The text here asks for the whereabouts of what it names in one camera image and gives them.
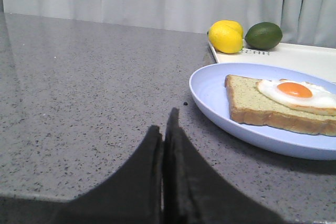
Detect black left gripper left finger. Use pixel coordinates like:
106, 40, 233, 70
1, 125, 163, 223

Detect fried egg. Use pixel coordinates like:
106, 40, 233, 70
256, 79, 335, 116

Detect rear yellow lemon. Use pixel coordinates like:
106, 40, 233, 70
225, 20, 244, 37

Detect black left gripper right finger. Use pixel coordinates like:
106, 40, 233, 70
163, 108, 285, 223

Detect white rectangular tray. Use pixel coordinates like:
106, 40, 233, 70
209, 42, 335, 82

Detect light blue round plate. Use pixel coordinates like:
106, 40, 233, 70
189, 63, 335, 161

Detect bottom toast bread slice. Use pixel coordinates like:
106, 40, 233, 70
225, 74, 335, 136

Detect green lime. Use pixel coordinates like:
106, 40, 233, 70
245, 22, 282, 50

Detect yellow lemon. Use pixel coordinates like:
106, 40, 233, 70
225, 20, 244, 37
208, 20, 243, 54

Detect front yellow lemon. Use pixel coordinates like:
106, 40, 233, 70
208, 20, 243, 54

